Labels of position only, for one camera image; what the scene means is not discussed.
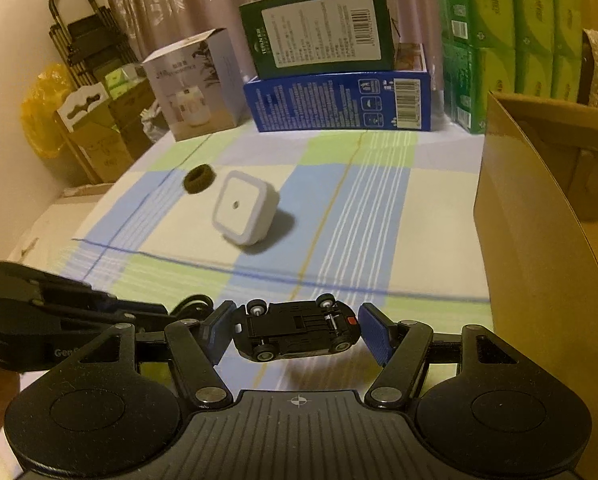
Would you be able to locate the white humidifier box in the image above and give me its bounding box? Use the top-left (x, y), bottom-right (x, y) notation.
top-left (142, 28), bottom-right (245, 142)

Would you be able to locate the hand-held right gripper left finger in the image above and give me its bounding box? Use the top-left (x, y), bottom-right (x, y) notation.
top-left (76, 302), bottom-right (238, 408)

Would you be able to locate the black toy car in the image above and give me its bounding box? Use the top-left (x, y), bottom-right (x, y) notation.
top-left (231, 294), bottom-right (361, 362)

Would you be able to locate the blue product box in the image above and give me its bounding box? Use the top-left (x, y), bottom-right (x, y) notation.
top-left (243, 42), bottom-right (433, 134)

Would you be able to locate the dark green product box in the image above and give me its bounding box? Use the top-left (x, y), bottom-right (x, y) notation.
top-left (239, 0), bottom-right (398, 81)

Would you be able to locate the brown cardboard box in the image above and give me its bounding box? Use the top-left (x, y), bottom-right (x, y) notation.
top-left (473, 89), bottom-right (598, 480)

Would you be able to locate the black rubber toy tyre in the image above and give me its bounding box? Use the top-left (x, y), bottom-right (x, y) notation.
top-left (184, 163), bottom-right (215, 195)

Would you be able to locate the small green white box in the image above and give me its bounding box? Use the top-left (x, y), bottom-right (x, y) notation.
top-left (104, 66), bottom-right (142, 97)

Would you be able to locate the stack of green tissue packs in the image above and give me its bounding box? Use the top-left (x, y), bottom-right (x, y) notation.
top-left (431, 0), bottom-right (585, 135)

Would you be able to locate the clear plastic bag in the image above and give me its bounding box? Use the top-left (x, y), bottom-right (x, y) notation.
top-left (138, 100), bottom-right (169, 142)

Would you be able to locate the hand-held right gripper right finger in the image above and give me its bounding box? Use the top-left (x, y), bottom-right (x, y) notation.
top-left (356, 302), bottom-right (521, 408)

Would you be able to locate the open brown carton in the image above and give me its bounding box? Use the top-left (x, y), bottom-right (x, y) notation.
top-left (110, 79), bottom-right (155, 160)
top-left (54, 85), bottom-right (136, 184)

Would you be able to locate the patterned curtain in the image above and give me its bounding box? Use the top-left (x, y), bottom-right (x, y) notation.
top-left (96, 0), bottom-right (445, 126)

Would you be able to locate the black folding cart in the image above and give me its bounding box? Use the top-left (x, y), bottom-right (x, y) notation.
top-left (48, 0), bottom-right (144, 93)

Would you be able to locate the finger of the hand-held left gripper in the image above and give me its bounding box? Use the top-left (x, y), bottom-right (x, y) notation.
top-left (119, 296), bottom-right (216, 334)

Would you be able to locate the white square night light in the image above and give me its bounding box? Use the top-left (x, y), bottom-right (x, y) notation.
top-left (211, 170), bottom-right (281, 247)

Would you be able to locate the checked tablecloth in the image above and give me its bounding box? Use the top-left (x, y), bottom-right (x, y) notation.
top-left (0, 127), bottom-right (495, 461)

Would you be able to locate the yellow plastic bag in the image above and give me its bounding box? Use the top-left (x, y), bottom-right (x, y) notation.
top-left (20, 62), bottom-right (77, 161)

